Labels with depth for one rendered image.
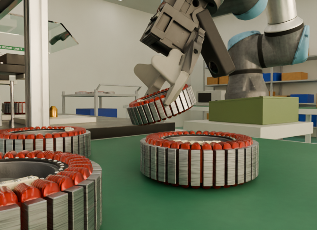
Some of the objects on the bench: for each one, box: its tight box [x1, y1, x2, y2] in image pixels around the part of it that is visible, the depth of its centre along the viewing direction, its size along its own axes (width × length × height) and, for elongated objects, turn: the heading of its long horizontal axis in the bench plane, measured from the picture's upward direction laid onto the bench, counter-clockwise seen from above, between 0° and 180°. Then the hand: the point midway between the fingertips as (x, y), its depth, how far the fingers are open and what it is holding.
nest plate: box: [13, 115, 96, 125], centre depth 67 cm, size 15×15×1 cm
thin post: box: [9, 81, 15, 123], centre depth 66 cm, size 2×2×10 cm
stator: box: [0, 126, 91, 158], centre depth 33 cm, size 11×11×4 cm
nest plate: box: [1, 113, 25, 120], centre depth 85 cm, size 15×15×1 cm
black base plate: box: [0, 114, 175, 140], centre depth 75 cm, size 47×64×2 cm
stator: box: [140, 131, 259, 189], centre depth 27 cm, size 11×11×4 cm
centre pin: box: [50, 106, 58, 117], centre depth 67 cm, size 2×2×3 cm
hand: (156, 105), depth 45 cm, fingers closed on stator, 13 cm apart
